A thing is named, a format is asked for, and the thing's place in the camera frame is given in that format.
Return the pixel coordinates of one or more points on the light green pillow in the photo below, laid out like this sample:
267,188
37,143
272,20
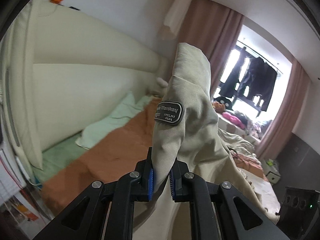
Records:
112,122

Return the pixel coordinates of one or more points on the small green item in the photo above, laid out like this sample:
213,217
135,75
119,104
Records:
270,163

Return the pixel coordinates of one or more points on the pink cloth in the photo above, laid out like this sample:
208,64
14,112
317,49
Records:
233,118

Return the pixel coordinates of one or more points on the orange blanket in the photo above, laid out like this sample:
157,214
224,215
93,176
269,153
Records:
105,155

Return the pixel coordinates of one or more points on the window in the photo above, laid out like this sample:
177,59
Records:
233,60

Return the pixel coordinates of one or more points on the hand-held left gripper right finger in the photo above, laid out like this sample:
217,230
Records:
172,186

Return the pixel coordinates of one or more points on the patterned clothes pile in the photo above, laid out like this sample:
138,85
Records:
255,127

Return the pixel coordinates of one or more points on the cream padded headboard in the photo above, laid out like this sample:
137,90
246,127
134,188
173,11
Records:
87,67

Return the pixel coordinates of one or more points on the cluttered shelf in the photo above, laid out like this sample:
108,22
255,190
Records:
15,205

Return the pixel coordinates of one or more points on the dark hanging clothes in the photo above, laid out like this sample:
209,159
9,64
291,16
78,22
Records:
262,80

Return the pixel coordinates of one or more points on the grey crumpled quilt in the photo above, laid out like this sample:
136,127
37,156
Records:
232,140

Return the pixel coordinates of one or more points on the floral bed sheet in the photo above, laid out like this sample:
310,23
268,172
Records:
267,197

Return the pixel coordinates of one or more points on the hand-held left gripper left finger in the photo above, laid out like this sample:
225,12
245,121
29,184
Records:
150,185

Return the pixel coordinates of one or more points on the metal clothes rail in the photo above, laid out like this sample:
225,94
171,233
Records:
252,51

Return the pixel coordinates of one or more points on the black plush toy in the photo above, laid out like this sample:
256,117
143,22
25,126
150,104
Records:
225,101

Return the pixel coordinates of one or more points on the light green bed sheet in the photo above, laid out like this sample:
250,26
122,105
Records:
57,157

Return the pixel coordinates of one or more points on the white nightstand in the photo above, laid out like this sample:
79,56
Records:
272,175

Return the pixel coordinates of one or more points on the beige jacket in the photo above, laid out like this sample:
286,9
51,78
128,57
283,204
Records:
195,130

